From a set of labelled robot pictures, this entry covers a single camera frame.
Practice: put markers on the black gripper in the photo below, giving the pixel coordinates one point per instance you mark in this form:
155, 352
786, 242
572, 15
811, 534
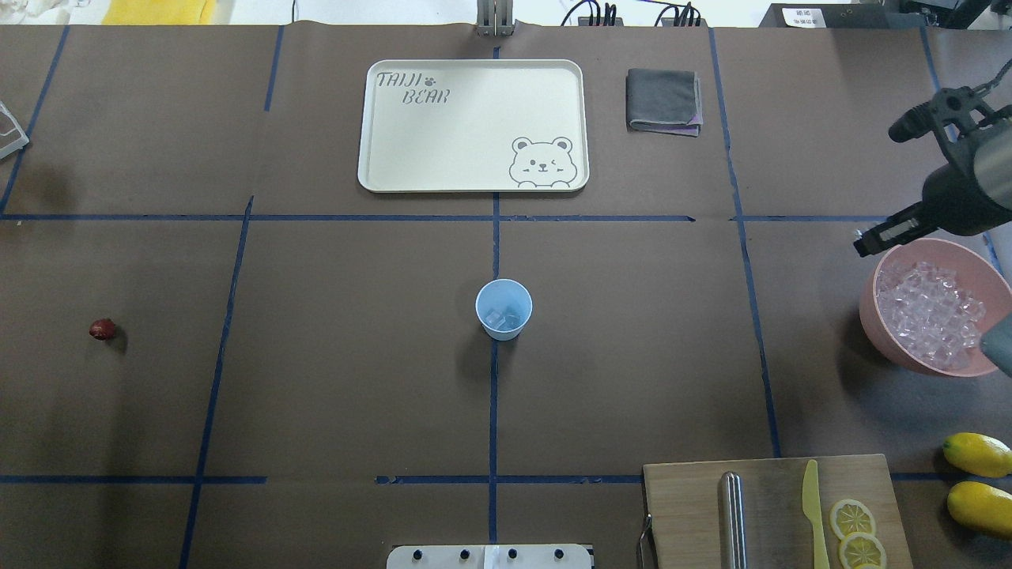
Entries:
951, 197

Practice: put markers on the red strawberry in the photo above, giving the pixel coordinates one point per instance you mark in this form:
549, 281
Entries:
103, 329

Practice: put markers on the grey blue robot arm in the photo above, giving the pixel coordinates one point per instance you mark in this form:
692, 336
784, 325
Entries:
966, 197

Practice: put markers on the clear ice cubes pile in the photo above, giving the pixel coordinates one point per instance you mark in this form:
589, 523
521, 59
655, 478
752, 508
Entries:
926, 309

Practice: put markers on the light blue paper cup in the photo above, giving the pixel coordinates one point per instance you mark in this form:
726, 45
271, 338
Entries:
503, 308

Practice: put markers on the pink bowl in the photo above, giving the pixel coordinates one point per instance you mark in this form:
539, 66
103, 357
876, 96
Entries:
877, 332

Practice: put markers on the whole yellow lemon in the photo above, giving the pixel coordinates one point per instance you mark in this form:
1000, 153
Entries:
976, 454
981, 508

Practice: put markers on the black box with label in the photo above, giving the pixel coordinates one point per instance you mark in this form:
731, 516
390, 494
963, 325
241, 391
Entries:
808, 15

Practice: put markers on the folded grey cloth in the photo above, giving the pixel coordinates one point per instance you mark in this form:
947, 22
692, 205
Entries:
664, 102

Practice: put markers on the yellow plastic knife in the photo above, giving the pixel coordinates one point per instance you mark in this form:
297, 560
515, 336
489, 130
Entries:
811, 508

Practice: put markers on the lemon slice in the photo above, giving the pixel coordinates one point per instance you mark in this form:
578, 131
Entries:
849, 516
858, 550

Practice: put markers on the steel cylindrical rod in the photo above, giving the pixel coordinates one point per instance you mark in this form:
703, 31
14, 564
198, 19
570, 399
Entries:
733, 540

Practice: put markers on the wooden cutting board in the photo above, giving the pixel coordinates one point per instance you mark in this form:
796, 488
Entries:
683, 500

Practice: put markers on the cream bear serving tray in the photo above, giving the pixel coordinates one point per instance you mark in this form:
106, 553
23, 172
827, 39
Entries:
474, 126

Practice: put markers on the yellow cloth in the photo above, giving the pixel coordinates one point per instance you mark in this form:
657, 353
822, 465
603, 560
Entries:
159, 13

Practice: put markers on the aluminium frame post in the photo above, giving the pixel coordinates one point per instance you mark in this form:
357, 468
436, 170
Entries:
495, 18

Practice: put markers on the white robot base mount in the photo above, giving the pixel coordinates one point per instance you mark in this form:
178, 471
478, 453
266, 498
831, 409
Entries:
492, 556

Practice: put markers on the white wire rack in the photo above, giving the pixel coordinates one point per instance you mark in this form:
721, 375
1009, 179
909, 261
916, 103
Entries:
13, 137

